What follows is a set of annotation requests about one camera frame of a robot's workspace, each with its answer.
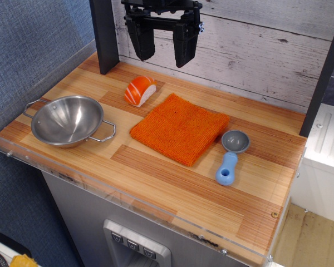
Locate clear acrylic table guard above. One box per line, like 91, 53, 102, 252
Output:
0, 126, 306, 266

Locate toy salmon sushi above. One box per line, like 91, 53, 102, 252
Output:
124, 76, 157, 107

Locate black upright post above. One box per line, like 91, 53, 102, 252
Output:
299, 36, 334, 137
89, 0, 120, 75

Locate black upright post right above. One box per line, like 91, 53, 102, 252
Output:
299, 36, 334, 137

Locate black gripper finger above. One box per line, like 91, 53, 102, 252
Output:
126, 15, 155, 61
173, 20, 198, 68

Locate silver dispenser button panel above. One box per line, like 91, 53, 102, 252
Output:
103, 219, 172, 266

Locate yellow object bottom left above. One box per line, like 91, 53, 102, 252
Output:
9, 254, 39, 267

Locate black upright post left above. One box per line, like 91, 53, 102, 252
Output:
89, 0, 120, 75

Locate stainless steel bowl with handles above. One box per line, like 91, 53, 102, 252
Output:
23, 95, 116, 147

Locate white plastic side unit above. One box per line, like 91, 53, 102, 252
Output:
291, 104, 334, 221

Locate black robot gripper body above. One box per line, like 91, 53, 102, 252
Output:
121, 1, 204, 33

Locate blue grey toy spoon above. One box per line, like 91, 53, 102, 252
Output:
215, 130, 251, 186

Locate grey toy fridge cabinet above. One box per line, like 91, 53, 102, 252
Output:
43, 172, 245, 266

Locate orange knitted towel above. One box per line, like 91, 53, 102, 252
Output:
130, 93, 230, 167

